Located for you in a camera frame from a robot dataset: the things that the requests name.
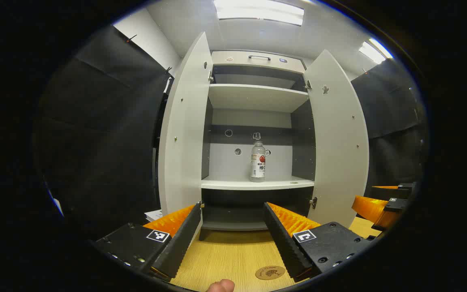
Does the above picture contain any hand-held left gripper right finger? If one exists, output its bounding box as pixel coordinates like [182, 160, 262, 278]
[263, 202, 376, 282]

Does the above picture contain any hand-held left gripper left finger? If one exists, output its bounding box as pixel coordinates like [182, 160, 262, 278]
[92, 202, 202, 280]

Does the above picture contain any round cork coaster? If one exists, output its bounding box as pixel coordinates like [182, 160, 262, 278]
[255, 265, 286, 281]

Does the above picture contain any grey cabinet door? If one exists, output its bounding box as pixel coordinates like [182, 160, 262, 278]
[303, 49, 370, 228]
[158, 32, 214, 217]

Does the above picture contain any clear plastic bottle red label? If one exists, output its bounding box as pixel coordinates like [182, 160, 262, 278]
[250, 140, 266, 183]

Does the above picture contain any black backdrop cloth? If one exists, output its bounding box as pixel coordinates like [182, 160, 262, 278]
[35, 24, 426, 240]

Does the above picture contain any small ceiling light panel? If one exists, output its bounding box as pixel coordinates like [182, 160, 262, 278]
[358, 38, 393, 64]

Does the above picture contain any large ceiling light panel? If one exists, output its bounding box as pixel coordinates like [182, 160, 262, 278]
[213, 0, 305, 26]

